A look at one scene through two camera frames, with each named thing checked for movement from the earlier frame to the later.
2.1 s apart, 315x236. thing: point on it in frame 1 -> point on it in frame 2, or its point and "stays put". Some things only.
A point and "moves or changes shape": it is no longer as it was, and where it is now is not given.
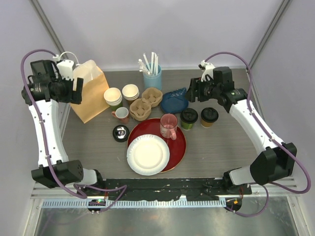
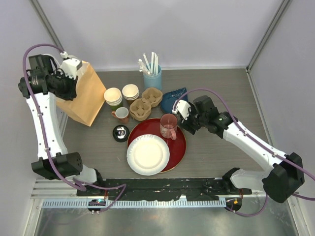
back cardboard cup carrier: x=152 y=95 stays put
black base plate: x=194 y=189 stays put
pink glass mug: x=168 y=126 stays put
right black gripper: x=196 y=84 -> x=186 y=124
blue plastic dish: x=174 y=101 stays put
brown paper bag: x=95 y=97 moves or changes shape
